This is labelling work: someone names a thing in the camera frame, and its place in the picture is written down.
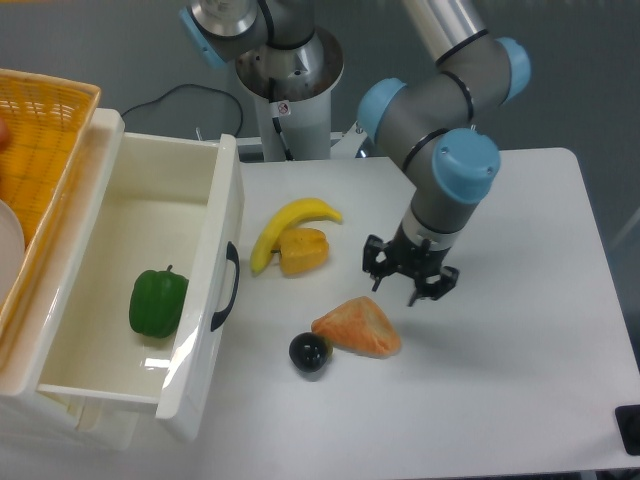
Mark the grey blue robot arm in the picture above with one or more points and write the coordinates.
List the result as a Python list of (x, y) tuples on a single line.
[(426, 130)]

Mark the yellow banana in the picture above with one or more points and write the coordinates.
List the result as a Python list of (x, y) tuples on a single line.
[(290, 215)]

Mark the black eggplant ball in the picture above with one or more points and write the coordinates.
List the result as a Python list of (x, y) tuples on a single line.
[(309, 352)]

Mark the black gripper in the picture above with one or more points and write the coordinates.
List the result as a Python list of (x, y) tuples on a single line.
[(418, 261)]

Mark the white drawer cabinet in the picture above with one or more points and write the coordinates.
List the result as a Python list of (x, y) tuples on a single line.
[(37, 399)]

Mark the orange yellow bell pepper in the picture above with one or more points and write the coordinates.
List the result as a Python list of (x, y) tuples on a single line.
[(301, 250)]

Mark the green bell pepper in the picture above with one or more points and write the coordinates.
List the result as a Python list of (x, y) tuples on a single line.
[(156, 302)]

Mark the orange bread wedge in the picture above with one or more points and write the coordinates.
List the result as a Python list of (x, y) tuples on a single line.
[(361, 326)]

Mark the yellow woven basket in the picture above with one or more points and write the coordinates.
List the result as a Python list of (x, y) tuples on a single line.
[(47, 118)]

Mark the white plate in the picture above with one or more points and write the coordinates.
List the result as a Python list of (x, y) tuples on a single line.
[(12, 249)]

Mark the black object at table edge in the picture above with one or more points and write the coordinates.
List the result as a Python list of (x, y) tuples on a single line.
[(628, 420)]

